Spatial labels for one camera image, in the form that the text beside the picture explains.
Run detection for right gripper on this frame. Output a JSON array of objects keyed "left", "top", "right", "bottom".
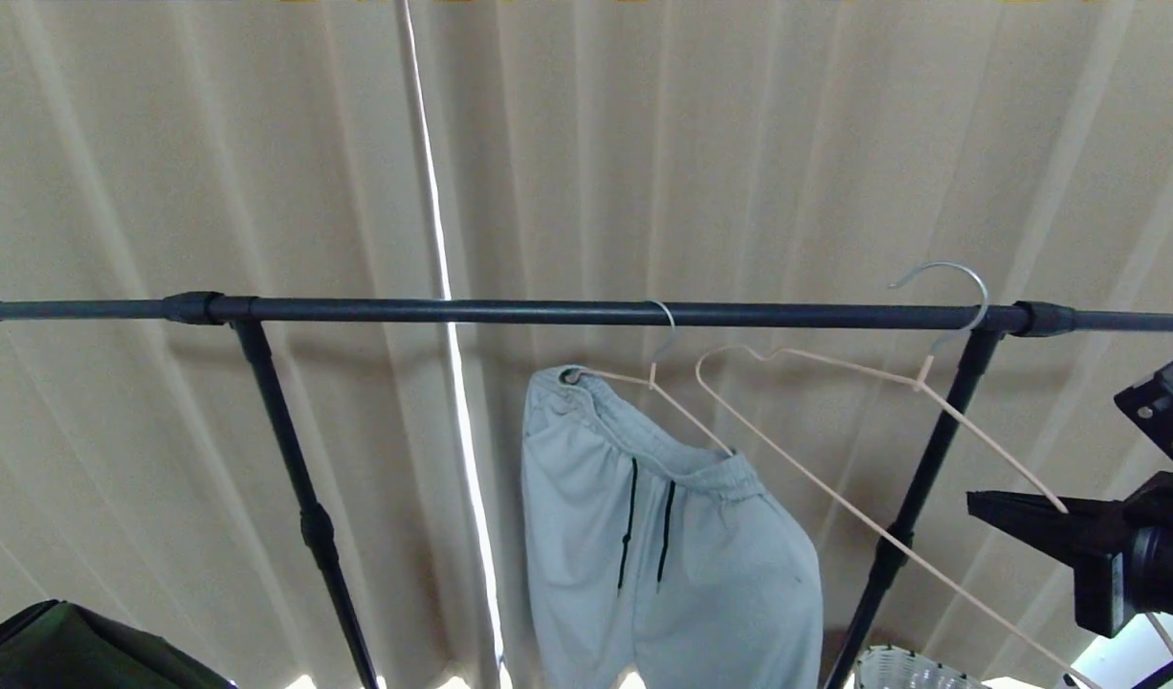
[{"left": 1073, "top": 469, "right": 1173, "bottom": 640}]

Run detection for pink clothes hanger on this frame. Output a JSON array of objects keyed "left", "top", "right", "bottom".
[
  {"left": 695, "top": 261, "right": 1173, "bottom": 689},
  {"left": 560, "top": 300, "right": 736, "bottom": 456}
]

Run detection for pale grey shorts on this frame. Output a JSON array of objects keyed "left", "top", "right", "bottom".
[{"left": 521, "top": 364, "right": 825, "bottom": 689}]

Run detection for green garment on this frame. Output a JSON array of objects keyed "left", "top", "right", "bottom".
[{"left": 0, "top": 600, "right": 238, "bottom": 689}]

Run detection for white laundry basket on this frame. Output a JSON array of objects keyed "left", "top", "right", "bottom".
[{"left": 852, "top": 646, "right": 989, "bottom": 689}]

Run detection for black clothes rack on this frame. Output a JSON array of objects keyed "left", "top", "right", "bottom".
[{"left": 0, "top": 290, "right": 1173, "bottom": 689}]

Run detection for beige curtain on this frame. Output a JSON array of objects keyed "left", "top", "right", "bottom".
[{"left": 0, "top": 0, "right": 1173, "bottom": 689}]

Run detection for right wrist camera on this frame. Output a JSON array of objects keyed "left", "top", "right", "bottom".
[{"left": 1113, "top": 356, "right": 1173, "bottom": 468}]

